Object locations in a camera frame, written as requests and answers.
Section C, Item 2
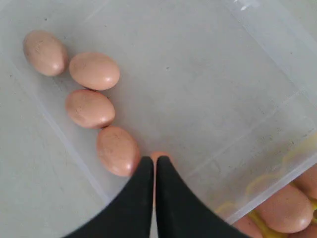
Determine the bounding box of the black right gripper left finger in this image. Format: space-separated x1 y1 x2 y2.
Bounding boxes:
66 156 154 238

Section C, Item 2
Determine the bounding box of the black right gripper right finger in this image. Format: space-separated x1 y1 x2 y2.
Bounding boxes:
156 156 245 238

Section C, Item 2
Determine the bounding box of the brown egg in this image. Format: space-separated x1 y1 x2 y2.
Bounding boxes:
293 164 317 199
65 90 115 128
255 185 313 234
23 30 68 76
69 52 120 91
288 224 317 238
97 126 141 177
232 215 263 238
150 151 175 208

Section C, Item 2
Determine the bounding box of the clear plastic bin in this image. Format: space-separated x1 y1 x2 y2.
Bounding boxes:
0 0 317 223

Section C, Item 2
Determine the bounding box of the yellow plastic egg tray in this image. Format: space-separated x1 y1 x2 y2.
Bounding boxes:
211 133 317 238

